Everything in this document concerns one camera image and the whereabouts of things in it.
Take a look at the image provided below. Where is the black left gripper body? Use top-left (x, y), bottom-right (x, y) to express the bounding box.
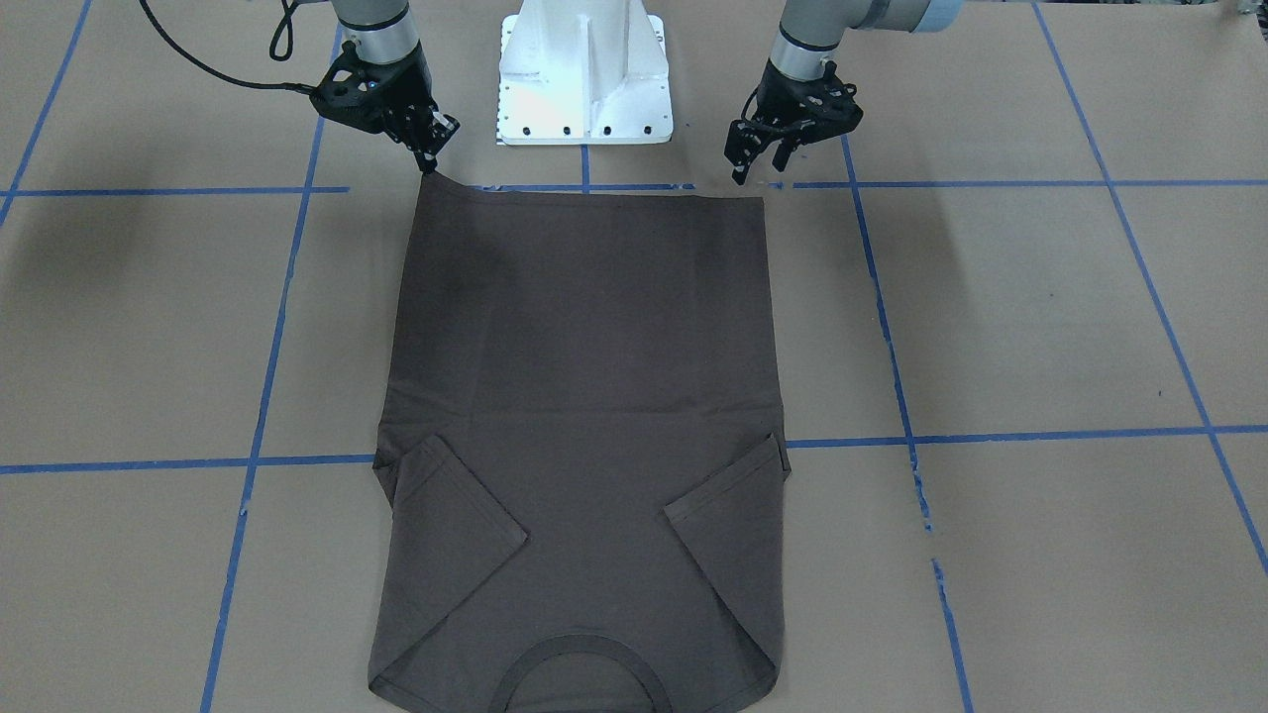
top-left (743, 60), bottom-right (862, 148)

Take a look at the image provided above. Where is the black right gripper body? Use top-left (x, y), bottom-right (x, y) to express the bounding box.
top-left (311, 42), bottom-right (441, 150)

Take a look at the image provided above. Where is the brown t-shirt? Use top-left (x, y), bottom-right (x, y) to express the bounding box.
top-left (368, 174), bottom-right (790, 712)

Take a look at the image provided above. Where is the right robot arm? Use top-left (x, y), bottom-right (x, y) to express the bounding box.
top-left (311, 1), bottom-right (462, 175)

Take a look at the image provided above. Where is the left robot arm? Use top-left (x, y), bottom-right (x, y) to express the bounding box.
top-left (724, 1), bottom-right (962, 185)

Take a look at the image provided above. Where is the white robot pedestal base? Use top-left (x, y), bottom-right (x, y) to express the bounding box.
top-left (495, 1), bottom-right (675, 148)

